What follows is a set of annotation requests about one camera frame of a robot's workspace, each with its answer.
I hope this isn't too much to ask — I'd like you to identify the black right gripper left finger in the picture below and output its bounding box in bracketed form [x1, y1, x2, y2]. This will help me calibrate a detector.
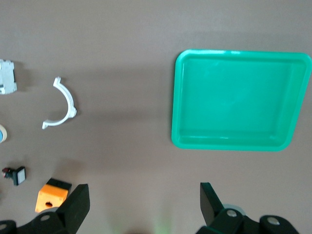
[0, 183, 91, 234]

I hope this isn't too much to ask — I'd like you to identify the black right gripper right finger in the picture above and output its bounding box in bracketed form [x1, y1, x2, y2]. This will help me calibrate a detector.
[195, 182, 300, 234]

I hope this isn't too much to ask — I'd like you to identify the white circuit breaker red switch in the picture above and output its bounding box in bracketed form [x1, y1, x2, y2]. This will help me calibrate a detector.
[0, 58, 19, 95]

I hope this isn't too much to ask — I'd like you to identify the orange push button box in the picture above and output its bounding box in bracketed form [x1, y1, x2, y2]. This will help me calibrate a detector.
[35, 178, 73, 214]

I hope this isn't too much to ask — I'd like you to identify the black square push button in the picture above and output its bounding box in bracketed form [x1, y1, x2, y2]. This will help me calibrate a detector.
[1, 166, 26, 186]

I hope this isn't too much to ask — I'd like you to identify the blue dome buzzer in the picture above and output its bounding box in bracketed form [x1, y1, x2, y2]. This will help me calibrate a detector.
[0, 124, 11, 144]

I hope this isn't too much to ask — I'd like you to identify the green plastic tray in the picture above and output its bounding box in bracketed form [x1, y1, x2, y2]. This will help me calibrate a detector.
[170, 49, 312, 152]

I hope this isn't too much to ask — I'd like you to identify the small white half-ring clamp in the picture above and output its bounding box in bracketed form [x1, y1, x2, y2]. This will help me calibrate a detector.
[41, 76, 78, 130]

